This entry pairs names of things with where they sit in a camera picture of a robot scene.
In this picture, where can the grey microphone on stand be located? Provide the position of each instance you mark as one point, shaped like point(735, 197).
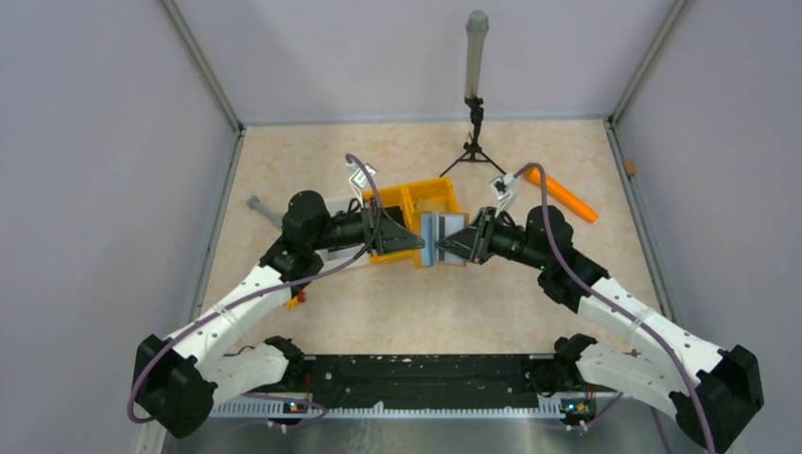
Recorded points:
point(477, 27)

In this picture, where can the yellow red toy block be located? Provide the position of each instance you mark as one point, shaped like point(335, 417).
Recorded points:
point(296, 300)

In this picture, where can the black item in bin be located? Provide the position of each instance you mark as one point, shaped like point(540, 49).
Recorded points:
point(391, 220)

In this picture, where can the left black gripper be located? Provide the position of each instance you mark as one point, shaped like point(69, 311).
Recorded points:
point(396, 237)

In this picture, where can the grey toy dumbbell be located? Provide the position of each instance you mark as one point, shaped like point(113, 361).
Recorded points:
point(255, 204)

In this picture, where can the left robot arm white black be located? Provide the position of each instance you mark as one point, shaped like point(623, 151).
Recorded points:
point(179, 379)

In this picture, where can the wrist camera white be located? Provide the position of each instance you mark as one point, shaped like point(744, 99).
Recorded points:
point(357, 179)
point(504, 188)

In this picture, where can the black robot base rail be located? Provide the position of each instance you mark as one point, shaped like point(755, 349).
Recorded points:
point(515, 385)

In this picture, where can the black tripod stand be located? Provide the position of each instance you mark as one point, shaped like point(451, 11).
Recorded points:
point(473, 152)

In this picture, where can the small wooden block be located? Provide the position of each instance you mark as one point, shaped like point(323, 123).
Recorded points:
point(630, 168)

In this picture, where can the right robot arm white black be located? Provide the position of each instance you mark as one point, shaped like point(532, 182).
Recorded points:
point(712, 393)

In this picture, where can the white storage bin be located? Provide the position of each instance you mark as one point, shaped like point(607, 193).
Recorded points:
point(332, 258)

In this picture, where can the orange toy microphone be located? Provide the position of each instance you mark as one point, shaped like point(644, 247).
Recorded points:
point(561, 194)

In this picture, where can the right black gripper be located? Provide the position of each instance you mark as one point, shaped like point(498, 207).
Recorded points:
point(463, 242)

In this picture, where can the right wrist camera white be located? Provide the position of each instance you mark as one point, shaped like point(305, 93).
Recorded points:
point(504, 188)

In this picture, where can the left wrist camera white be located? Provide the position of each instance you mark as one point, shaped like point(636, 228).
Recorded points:
point(357, 179)

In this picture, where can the yellow double storage bin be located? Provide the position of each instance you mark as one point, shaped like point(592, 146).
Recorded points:
point(429, 226)

